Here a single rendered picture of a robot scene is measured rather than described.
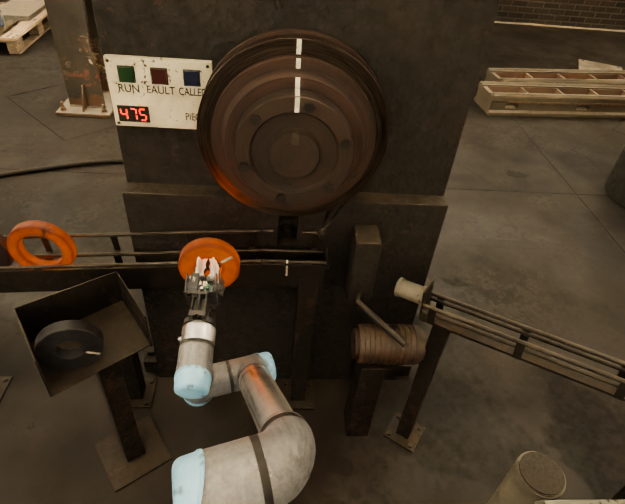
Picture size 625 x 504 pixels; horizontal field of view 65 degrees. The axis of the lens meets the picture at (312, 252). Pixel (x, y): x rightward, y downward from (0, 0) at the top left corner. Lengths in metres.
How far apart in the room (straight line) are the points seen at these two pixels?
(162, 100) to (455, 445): 1.54
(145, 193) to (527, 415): 1.65
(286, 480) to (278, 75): 0.80
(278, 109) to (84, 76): 3.14
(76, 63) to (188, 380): 3.33
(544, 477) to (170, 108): 1.32
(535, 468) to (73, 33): 3.72
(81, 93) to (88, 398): 2.67
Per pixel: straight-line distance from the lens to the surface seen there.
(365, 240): 1.43
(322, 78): 1.14
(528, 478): 1.42
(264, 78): 1.14
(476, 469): 2.00
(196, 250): 1.23
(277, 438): 0.82
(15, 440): 2.10
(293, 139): 1.13
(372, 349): 1.52
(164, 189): 1.49
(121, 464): 1.92
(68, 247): 1.58
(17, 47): 5.58
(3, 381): 2.26
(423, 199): 1.53
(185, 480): 0.80
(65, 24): 4.07
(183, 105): 1.37
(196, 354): 1.08
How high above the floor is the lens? 1.66
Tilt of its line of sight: 39 degrees down
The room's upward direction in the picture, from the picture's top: 6 degrees clockwise
